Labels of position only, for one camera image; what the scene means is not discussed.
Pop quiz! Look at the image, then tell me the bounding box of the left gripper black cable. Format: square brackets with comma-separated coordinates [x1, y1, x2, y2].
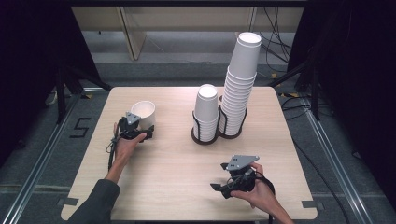
[105, 124, 121, 172]

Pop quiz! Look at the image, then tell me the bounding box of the metal floor rail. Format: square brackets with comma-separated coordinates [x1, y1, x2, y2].
[0, 92, 83, 224]
[303, 102, 373, 224]

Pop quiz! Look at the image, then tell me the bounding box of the white paper cup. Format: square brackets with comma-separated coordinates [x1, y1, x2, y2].
[130, 100, 157, 132]

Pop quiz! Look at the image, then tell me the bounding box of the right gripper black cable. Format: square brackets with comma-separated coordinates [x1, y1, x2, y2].
[254, 172, 277, 224]

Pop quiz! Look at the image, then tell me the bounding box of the light wooden partition board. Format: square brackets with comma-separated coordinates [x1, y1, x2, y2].
[116, 7, 148, 62]

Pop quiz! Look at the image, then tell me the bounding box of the person's right hand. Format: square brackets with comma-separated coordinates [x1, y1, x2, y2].
[230, 162, 276, 216]

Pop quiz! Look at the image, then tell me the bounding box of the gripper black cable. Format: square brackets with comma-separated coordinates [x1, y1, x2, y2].
[105, 124, 121, 172]
[254, 172, 277, 224]

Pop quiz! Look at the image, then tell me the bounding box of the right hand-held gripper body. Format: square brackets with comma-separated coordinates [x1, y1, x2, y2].
[221, 154, 261, 199]

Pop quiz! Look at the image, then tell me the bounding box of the black curtain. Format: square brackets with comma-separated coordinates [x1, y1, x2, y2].
[286, 0, 396, 216]
[0, 0, 102, 166]

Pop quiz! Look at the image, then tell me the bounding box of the black floor cable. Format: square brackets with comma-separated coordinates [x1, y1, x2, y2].
[280, 96, 352, 224]

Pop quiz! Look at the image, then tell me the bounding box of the black tape piece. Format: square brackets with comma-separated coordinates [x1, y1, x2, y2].
[57, 197, 79, 207]
[301, 200, 325, 210]

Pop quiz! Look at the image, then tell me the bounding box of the tall stack of paper cups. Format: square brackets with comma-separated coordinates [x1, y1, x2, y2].
[218, 31, 262, 137]

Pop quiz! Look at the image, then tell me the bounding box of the bundle of black wall cables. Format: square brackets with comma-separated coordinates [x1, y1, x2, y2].
[260, 7, 293, 78]

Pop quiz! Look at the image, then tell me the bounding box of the black wire cup holder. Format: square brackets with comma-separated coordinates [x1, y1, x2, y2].
[190, 95, 248, 147]

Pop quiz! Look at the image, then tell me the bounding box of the short stack of paper cups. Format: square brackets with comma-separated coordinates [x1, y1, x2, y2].
[191, 83, 220, 143]

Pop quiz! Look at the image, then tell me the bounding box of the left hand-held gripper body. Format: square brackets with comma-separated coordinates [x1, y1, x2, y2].
[118, 111, 148, 140]

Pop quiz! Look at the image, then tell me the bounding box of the person's left hand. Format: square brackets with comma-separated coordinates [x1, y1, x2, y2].
[111, 122, 148, 169]

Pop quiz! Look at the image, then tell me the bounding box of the black metal stand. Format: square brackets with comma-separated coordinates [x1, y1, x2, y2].
[266, 59, 322, 121]
[55, 63, 113, 125]

